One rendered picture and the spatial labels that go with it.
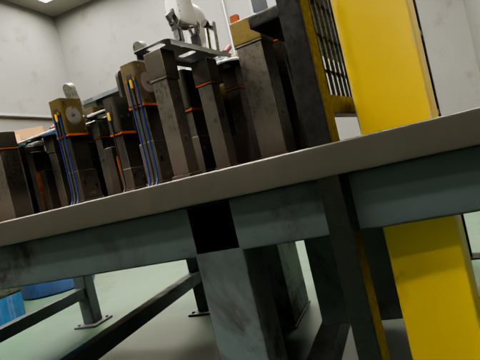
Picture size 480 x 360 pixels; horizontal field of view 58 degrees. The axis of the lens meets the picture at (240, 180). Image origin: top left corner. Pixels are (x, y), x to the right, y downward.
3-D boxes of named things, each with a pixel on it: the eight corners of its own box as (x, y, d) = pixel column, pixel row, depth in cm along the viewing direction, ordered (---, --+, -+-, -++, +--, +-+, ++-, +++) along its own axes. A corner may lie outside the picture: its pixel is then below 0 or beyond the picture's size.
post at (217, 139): (215, 173, 112) (189, 63, 111) (225, 171, 116) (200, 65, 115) (231, 168, 109) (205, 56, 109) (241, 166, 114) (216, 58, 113)
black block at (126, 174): (116, 198, 128) (93, 101, 128) (138, 193, 137) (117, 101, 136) (129, 195, 126) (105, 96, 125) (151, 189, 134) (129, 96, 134)
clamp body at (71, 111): (64, 210, 138) (38, 103, 137) (93, 203, 148) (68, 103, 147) (78, 207, 134) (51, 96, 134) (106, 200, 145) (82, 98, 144)
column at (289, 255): (251, 308, 219) (221, 181, 218) (311, 301, 208) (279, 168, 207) (229, 335, 190) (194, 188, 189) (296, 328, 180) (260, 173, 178)
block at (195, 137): (178, 183, 113) (153, 76, 112) (203, 177, 123) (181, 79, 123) (201, 178, 109) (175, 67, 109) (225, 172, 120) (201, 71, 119)
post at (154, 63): (173, 182, 96) (142, 54, 95) (186, 179, 100) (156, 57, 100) (191, 178, 94) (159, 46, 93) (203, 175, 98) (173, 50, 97)
